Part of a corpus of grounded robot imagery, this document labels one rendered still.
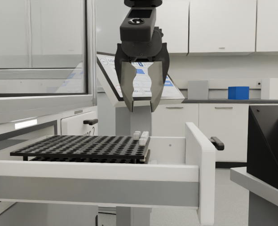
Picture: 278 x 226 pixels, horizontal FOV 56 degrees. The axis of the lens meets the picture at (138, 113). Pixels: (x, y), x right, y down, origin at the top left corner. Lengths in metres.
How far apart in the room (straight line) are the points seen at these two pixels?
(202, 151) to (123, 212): 1.20
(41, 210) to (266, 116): 0.64
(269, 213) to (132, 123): 0.78
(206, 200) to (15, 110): 0.37
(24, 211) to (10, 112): 0.20
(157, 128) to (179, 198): 3.05
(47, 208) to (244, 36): 3.61
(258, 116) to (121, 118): 0.78
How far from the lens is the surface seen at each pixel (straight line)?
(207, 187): 0.37
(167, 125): 3.42
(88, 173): 0.40
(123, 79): 0.48
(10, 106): 0.51
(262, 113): 0.83
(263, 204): 0.86
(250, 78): 4.31
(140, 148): 0.47
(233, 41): 3.92
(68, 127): 0.72
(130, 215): 1.49
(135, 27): 0.39
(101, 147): 0.48
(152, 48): 0.47
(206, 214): 0.39
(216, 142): 0.48
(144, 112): 1.42
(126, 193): 0.39
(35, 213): 0.63
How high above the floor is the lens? 1.00
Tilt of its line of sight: 5 degrees down
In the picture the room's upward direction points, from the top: straight up
